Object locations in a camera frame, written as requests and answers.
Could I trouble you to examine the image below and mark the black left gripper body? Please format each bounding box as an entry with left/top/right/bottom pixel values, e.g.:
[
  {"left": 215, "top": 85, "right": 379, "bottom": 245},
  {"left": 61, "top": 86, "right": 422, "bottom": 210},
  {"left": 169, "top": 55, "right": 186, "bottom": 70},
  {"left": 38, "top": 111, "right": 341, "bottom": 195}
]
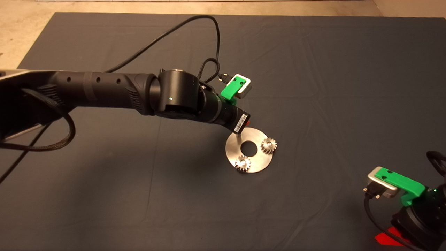
[{"left": 219, "top": 104, "right": 251, "bottom": 134}]

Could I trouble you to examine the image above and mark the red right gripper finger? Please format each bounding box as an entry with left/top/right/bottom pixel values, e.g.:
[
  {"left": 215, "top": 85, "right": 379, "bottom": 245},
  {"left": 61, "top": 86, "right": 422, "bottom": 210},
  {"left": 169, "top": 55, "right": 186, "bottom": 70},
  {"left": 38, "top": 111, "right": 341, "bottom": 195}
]
[{"left": 375, "top": 227, "right": 406, "bottom": 246}]

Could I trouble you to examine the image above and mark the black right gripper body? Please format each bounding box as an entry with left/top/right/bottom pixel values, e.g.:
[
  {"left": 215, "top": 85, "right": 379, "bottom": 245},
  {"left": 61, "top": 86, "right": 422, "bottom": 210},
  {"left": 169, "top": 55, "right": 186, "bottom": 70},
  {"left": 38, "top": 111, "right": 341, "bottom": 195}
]
[{"left": 391, "top": 192, "right": 446, "bottom": 251}]

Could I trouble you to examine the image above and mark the small steel planetary gear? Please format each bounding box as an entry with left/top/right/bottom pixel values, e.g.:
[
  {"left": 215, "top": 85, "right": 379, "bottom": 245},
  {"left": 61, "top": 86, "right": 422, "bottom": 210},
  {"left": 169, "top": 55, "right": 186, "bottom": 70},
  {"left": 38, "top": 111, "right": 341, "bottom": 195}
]
[
  {"left": 236, "top": 156, "right": 252, "bottom": 172},
  {"left": 261, "top": 137, "right": 278, "bottom": 154}
]

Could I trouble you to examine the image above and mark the round metal carrier plate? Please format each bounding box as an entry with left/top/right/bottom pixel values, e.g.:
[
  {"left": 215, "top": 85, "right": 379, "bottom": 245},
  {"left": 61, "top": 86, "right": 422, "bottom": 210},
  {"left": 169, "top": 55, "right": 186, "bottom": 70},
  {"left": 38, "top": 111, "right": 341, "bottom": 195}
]
[{"left": 225, "top": 127, "right": 274, "bottom": 173}]

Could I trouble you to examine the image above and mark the dark grey table cloth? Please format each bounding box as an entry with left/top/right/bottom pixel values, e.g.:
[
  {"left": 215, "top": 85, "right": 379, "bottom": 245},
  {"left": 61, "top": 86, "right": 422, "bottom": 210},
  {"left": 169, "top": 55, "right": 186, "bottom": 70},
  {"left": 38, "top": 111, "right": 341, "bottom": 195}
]
[{"left": 0, "top": 13, "right": 446, "bottom": 251}]

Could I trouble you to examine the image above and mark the green left camera mount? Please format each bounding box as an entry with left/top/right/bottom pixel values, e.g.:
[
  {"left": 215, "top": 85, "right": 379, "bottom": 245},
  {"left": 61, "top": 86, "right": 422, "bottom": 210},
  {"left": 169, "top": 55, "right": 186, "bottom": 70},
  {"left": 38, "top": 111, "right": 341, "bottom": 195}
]
[{"left": 220, "top": 77, "right": 246, "bottom": 105}]

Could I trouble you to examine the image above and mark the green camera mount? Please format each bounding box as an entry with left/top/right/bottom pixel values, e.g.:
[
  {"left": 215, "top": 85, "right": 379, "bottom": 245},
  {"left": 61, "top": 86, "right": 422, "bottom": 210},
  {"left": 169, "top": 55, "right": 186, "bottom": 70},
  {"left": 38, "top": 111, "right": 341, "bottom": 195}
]
[
  {"left": 220, "top": 77, "right": 246, "bottom": 105},
  {"left": 379, "top": 168, "right": 426, "bottom": 206}
]

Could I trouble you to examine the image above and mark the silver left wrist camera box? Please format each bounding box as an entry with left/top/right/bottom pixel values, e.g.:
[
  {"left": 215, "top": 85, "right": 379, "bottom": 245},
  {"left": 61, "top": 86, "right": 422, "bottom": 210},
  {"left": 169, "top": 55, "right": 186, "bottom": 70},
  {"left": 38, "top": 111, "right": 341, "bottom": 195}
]
[{"left": 232, "top": 74, "right": 252, "bottom": 99}]

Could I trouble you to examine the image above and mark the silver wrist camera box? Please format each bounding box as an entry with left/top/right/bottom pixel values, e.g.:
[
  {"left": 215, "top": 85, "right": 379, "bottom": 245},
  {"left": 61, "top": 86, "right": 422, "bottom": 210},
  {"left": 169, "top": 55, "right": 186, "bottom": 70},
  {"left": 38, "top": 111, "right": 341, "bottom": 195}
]
[
  {"left": 367, "top": 167, "right": 398, "bottom": 200},
  {"left": 232, "top": 74, "right": 252, "bottom": 99}
]

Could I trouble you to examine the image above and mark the smooth black right camera cable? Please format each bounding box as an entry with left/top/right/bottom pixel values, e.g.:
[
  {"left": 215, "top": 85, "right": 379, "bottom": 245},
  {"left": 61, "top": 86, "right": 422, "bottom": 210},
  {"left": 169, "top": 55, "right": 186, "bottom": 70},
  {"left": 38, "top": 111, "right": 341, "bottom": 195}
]
[{"left": 363, "top": 193, "right": 422, "bottom": 251}]

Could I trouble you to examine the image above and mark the green right camera mount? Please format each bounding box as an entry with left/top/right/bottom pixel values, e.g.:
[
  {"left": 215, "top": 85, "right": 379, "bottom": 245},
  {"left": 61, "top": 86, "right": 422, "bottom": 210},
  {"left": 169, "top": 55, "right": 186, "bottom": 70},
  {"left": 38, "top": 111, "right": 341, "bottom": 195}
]
[{"left": 379, "top": 168, "right": 426, "bottom": 206}]

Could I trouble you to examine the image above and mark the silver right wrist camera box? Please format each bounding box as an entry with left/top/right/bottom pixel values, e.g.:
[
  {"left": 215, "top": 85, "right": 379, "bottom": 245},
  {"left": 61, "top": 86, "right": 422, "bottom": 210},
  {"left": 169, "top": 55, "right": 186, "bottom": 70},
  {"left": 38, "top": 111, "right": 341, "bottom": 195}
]
[{"left": 367, "top": 167, "right": 398, "bottom": 200}]

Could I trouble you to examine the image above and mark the braided black left gripper cable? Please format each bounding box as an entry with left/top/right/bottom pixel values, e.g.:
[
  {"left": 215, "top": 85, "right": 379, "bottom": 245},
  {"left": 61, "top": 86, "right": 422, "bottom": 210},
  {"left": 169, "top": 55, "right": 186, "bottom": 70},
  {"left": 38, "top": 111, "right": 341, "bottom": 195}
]
[{"left": 198, "top": 58, "right": 221, "bottom": 83}]

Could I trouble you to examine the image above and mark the braided black gripper cable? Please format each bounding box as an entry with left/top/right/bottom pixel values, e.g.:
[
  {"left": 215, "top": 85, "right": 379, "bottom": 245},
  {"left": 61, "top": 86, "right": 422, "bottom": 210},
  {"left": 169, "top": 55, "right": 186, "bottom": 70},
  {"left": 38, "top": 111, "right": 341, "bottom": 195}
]
[
  {"left": 198, "top": 58, "right": 221, "bottom": 83},
  {"left": 427, "top": 151, "right": 446, "bottom": 178}
]

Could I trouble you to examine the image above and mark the braided black right gripper cable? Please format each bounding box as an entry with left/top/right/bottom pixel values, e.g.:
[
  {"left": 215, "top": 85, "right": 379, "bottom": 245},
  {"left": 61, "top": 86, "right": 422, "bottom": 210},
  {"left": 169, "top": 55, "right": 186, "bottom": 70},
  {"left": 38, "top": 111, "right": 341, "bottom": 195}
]
[{"left": 427, "top": 151, "right": 446, "bottom": 178}]

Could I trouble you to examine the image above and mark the thick black braided cable loop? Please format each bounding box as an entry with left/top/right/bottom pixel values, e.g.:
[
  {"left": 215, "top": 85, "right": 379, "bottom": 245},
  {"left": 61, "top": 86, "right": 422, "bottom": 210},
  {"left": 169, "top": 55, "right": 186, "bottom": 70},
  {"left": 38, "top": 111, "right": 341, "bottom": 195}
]
[{"left": 0, "top": 87, "right": 76, "bottom": 151}]

